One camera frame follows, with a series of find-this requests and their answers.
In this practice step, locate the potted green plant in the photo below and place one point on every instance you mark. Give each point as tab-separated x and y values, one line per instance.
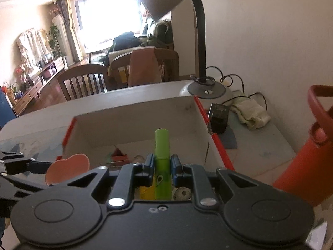
53	39

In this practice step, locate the orange flower decoration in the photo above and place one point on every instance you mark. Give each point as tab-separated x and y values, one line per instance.
20	74

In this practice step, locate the beige sofa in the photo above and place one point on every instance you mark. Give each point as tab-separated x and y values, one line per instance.
122	53

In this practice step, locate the red water bottle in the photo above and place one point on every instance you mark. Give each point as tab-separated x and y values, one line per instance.
301	161

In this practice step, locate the green avocado print pen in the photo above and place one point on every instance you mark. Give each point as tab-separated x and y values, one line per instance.
162	145

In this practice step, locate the white cloth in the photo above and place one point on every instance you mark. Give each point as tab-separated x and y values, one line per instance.
251	112

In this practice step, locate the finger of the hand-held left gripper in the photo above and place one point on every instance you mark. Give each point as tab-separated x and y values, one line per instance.
36	166
23	183

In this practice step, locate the orange cloth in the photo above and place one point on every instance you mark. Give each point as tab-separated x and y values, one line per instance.
144	67

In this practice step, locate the dark jacket pile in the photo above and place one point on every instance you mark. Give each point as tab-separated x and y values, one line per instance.
124	41

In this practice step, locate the white tower air conditioner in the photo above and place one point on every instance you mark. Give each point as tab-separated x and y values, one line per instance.
61	39

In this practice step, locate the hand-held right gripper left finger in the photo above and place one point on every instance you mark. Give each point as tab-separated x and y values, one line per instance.
149	169

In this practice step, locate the yellow eraser block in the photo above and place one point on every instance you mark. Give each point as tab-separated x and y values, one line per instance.
147	194

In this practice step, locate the floral dust cover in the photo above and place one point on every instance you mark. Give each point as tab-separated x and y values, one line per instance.
32	47

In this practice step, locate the black power adapter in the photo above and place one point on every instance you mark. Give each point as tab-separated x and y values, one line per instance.
219	118

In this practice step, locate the grey and yellow curtain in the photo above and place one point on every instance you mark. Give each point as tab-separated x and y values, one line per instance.
67	28

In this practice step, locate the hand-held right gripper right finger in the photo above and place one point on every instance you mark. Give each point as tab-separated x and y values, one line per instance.
175	169

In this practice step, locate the white coffee table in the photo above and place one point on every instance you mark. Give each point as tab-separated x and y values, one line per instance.
98	50

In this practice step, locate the red binder clip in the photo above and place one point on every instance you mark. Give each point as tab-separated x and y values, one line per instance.
120	156

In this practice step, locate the pink artificial flowers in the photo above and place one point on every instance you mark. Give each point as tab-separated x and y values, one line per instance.
56	10

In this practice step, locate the pink heart-shaped dish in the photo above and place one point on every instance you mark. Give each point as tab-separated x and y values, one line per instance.
67	166

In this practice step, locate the dark wooden chair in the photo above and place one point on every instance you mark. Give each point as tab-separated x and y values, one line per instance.
83	80
169	65
119	67

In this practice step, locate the red cardboard box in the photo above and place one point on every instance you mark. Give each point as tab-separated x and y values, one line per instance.
130	125

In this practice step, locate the blue cabinet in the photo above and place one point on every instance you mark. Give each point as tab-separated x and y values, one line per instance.
5	106

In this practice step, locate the wooden TV cabinet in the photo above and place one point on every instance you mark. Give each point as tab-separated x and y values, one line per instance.
33	88

